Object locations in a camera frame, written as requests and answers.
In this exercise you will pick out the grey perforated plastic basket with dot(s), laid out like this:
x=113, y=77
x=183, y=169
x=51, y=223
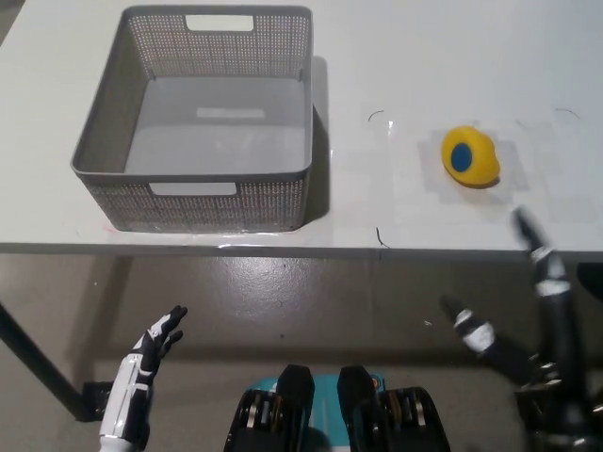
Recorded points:
x=202, y=141

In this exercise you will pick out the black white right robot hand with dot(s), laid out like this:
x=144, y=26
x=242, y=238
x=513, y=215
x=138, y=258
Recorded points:
x=558, y=325

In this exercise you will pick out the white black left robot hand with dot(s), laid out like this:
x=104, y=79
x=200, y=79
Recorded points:
x=134, y=376

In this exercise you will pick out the black round object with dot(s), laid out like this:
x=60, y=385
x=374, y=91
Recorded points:
x=592, y=280

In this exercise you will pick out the black table leg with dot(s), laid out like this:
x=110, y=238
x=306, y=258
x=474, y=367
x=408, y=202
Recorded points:
x=44, y=358

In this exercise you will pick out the yellow duck toy blue spot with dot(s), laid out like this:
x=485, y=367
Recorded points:
x=478, y=155

